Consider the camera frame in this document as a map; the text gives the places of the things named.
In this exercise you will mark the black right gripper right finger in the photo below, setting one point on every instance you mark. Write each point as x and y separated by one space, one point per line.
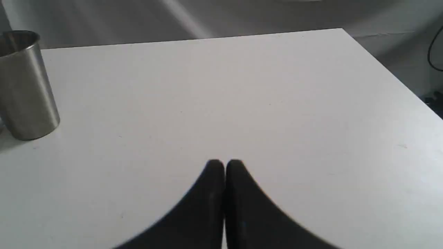
253 221

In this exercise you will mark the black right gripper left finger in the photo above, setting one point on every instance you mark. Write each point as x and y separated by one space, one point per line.
196 222

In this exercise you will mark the stainless steel cup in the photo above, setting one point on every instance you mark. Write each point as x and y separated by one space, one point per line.
27 104

